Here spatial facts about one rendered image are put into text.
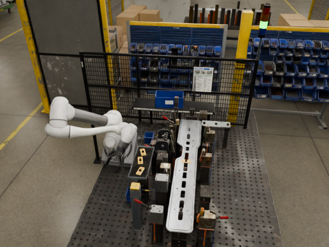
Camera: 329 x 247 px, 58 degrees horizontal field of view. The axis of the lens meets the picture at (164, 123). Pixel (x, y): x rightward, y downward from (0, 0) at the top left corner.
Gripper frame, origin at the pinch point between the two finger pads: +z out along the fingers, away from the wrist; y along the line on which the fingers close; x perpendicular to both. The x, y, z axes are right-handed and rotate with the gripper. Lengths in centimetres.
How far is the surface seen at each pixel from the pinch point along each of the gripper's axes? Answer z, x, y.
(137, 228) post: 26, -5, -48
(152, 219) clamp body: 4, 10, -64
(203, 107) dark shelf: -81, -98, 7
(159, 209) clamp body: -5, 11, -66
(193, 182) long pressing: -26, -26, -61
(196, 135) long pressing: -54, -65, -20
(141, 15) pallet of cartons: -197, -274, 367
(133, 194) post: -5, 19, -46
